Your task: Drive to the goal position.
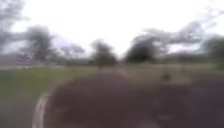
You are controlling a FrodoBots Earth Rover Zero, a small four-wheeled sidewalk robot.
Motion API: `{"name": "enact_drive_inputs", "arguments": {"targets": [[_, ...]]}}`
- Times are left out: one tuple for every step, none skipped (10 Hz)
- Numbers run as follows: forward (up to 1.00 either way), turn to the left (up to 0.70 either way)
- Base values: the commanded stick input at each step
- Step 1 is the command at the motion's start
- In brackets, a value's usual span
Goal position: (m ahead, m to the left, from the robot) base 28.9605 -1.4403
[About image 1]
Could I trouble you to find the green grass field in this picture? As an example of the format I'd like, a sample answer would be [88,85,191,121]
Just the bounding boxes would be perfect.
[0,65,113,128]

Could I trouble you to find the pale path edge line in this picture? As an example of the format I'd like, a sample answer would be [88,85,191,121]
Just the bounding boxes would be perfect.
[31,91,53,128]

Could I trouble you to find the dark asphalt path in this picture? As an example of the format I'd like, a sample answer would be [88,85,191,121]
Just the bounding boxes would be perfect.
[42,66,224,128]

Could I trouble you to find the dark round tree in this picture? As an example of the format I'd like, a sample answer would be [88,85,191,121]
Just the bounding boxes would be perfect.
[89,39,118,68]

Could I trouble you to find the green grass strip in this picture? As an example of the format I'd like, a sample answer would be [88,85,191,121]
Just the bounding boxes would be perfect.
[124,62,224,84]

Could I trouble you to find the bare dark tree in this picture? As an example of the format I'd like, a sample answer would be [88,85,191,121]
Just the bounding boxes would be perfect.
[14,24,59,66]

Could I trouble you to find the small bare tree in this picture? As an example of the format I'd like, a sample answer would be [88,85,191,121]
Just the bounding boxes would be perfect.
[59,43,86,66]

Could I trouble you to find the wide dark tree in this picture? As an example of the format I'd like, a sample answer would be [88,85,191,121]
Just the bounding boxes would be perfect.
[124,20,204,64]

